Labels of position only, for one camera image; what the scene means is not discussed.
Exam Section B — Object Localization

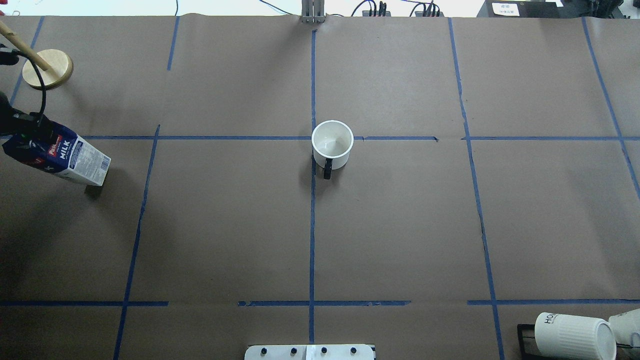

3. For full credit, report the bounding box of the white smiley mug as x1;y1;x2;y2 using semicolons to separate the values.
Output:
310;120;355;180

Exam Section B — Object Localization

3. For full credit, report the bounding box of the blue white milk carton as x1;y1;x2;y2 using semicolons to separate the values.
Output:
2;121;111;187

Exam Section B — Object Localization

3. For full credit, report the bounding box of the black box with label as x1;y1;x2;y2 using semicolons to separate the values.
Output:
476;0;569;19

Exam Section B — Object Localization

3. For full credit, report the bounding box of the white mug lower rack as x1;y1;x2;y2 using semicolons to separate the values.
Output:
534;312;617;360

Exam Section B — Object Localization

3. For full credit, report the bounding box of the white mug rack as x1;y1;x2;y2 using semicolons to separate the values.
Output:
534;312;617;360
608;309;640;349

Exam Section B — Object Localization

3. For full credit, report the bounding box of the wooden mug tree stand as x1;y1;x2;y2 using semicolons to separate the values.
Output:
0;22;74;91

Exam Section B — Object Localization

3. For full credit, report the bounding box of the white mug upper rack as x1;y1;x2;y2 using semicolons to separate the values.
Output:
608;309;640;349

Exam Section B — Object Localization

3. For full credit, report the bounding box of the aluminium frame post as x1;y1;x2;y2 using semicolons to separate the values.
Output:
300;0;327;24

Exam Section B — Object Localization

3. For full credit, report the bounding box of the white pedestal column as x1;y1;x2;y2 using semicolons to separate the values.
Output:
244;343;377;360

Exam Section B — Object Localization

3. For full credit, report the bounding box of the black wire mug rack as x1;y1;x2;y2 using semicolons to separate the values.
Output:
516;324;542;360

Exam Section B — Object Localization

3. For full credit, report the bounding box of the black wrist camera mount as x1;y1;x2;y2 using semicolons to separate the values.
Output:
0;91;42;141

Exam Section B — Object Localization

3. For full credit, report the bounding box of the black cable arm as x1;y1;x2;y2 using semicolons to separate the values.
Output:
0;44;48;131

